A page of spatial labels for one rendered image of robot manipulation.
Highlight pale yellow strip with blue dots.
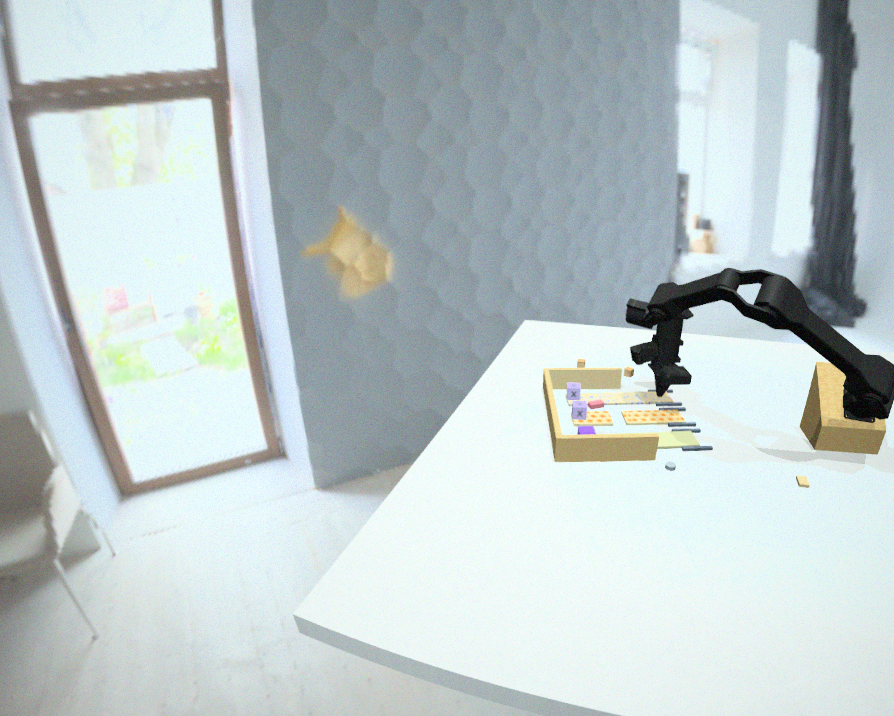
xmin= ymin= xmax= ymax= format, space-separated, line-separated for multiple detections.
xmin=639 ymin=391 xmax=674 ymax=404

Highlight pale yellow flat strip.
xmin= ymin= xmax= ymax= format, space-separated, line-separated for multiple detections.
xmin=657 ymin=431 xmax=700 ymax=449

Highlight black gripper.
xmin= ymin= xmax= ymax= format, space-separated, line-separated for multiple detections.
xmin=647 ymin=333 xmax=692 ymax=397

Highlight yellow strip with orange dots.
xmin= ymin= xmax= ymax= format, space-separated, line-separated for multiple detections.
xmin=650 ymin=410 xmax=686 ymax=425

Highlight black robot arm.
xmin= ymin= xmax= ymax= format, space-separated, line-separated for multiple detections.
xmin=626 ymin=268 xmax=894 ymax=423

